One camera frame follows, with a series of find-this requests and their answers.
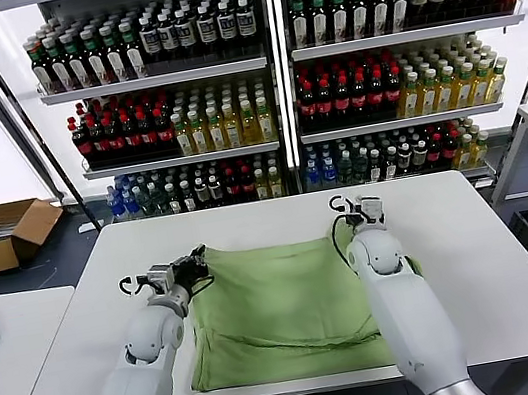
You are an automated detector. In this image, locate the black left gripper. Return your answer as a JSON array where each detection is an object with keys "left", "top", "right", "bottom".
[{"left": 165, "top": 243, "right": 216, "bottom": 301}]

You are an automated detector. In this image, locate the light green polo shirt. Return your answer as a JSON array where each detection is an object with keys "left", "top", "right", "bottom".
[{"left": 166, "top": 205, "right": 437, "bottom": 395}]

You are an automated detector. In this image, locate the white cap dark drink bottle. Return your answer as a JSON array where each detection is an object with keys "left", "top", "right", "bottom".
[
  {"left": 409, "top": 139, "right": 431, "bottom": 175},
  {"left": 379, "top": 145, "right": 401, "bottom": 180},
  {"left": 191, "top": 176, "right": 211, "bottom": 211},
  {"left": 176, "top": 179, "right": 198, "bottom": 213},
  {"left": 365, "top": 148, "right": 386, "bottom": 183},
  {"left": 394, "top": 142, "right": 416, "bottom": 178},
  {"left": 204, "top": 173, "right": 226, "bottom": 209},
  {"left": 162, "top": 182, "right": 182, "bottom": 216}
]

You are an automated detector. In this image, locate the clear green water bottle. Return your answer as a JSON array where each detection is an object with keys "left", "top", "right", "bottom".
[
  {"left": 132, "top": 183, "right": 153, "bottom": 219},
  {"left": 146, "top": 180, "right": 168, "bottom": 216},
  {"left": 350, "top": 146, "right": 373, "bottom": 184},
  {"left": 335, "top": 149, "right": 357, "bottom": 187}
]

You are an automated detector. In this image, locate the red cap cola bottle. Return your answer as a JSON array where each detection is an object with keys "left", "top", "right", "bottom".
[
  {"left": 135, "top": 105, "right": 161, "bottom": 161},
  {"left": 150, "top": 102, "right": 178, "bottom": 158},
  {"left": 66, "top": 114, "right": 95, "bottom": 172},
  {"left": 118, "top": 107, "right": 145, "bottom": 164},
  {"left": 423, "top": 133, "right": 445, "bottom": 173},
  {"left": 361, "top": 67, "right": 389, "bottom": 122},
  {"left": 101, "top": 110, "right": 128, "bottom": 166},
  {"left": 84, "top": 113, "right": 112, "bottom": 169},
  {"left": 437, "top": 130, "right": 460, "bottom": 171},
  {"left": 345, "top": 69, "right": 372, "bottom": 125},
  {"left": 327, "top": 72, "right": 355, "bottom": 128},
  {"left": 220, "top": 167, "right": 243, "bottom": 206},
  {"left": 236, "top": 164, "right": 258, "bottom": 203},
  {"left": 378, "top": 62, "right": 405, "bottom": 119},
  {"left": 310, "top": 75, "right": 337, "bottom": 130},
  {"left": 292, "top": 76, "right": 321, "bottom": 133}
]

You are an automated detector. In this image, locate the blue drink bottle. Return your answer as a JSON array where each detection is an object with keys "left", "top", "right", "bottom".
[
  {"left": 301, "top": 158, "right": 322, "bottom": 192},
  {"left": 106, "top": 191, "right": 127, "bottom": 223},
  {"left": 316, "top": 155, "right": 339, "bottom": 190},
  {"left": 120, "top": 189, "right": 141, "bottom": 221}
]

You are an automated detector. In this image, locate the white cap yellow tea bottle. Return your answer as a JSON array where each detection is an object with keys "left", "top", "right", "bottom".
[
  {"left": 202, "top": 105, "right": 227, "bottom": 153},
  {"left": 454, "top": 133, "right": 477, "bottom": 169},
  {"left": 169, "top": 111, "right": 195, "bottom": 158},
  {"left": 478, "top": 56, "right": 513, "bottom": 105},
  {"left": 264, "top": 165, "right": 285, "bottom": 198},
  {"left": 463, "top": 59, "right": 496, "bottom": 107},
  {"left": 251, "top": 168, "right": 271, "bottom": 201},
  {"left": 468, "top": 130, "right": 492, "bottom": 166},
  {"left": 218, "top": 101, "right": 244, "bottom": 150},
  {"left": 186, "top": 107, "right": 211, "bottom": 156},
  {"left": 392, "top": 70, "right": 425, "bottom": 119},
  {"left": 446, "top": 62, "right": 477, "bottom": 110},
  {"left": 251, "top": 94, "right": 278, "bottom": 144},
  {"left": 411, "top": 68, "right": 442, "bottom": 116},
  {"left": 235, "top": 98, "right": 261, "bottom": 147},
  {"left": 428, "top": 65, "right": 460, "bottom": 113}
]

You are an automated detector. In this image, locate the white metal shelf rack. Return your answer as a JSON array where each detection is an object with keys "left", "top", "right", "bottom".
[
  {"left": 273, "top": 0, "right": 528, "bottom": 200},
  {"left": 0, "top": 0, "right": 303, "bottom": 241}
]

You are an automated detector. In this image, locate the green cap dark tea bottle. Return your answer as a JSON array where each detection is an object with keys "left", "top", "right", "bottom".
[
  {"left": 325, "top": 0, "right": 353, "bottom": 43},
  {"left": 305, "top": 0, "right": 333, "bottom": 46},
  {"left": 100, "top": 24, "right": 130, "bottom": 84},
  {"left": 118, "top": 20, "right": 149, "bottom": 81},
  {"left": 81, "top": 27, "right": 111, "bottom": 87},
  {"left": 285, "top": 0, "right": 314, "bottom": 50},
  {"left": 26, "top": 39, "right": 55, "bottom": 97},
  {"left": 346, "top": 0, "right": 373, "bottom": 40},
  {"left": 366, "top": 0, "right": 393, "bottom": 36},
  {"left": 44, "top": 34, "right": 74, "bottom": 94},
  {"left": 62, "top": 30, "right": 92, "bottom": 91},
  {"left": 386, "top": 0, "right": 412, "bottom": 33}
]

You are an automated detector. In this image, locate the black slanted metal pole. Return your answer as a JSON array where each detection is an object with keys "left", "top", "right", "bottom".
[{"left": 0, "top": 0, "right": 102, "bottom": 247}]

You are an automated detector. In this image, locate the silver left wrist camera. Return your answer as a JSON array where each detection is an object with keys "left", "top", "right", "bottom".
[{"left": 146, "top": 261, "right": 179, "bottom": 297}]

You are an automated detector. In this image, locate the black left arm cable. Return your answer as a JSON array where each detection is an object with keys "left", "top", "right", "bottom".
[{"left": 115, "top": 271, "right": 154, "bottom": 300}]

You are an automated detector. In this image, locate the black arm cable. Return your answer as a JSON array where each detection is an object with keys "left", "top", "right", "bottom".
[
  {"left": 115, "top": 271, "right": 154, "bottom": 300},
  {"left": 325, "top": 191, "right": 369, "bottom": 270}
]

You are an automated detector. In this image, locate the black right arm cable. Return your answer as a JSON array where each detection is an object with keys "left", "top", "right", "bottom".
[{"left": 325, "top": 191, "right": 369, "bottom": 270}]

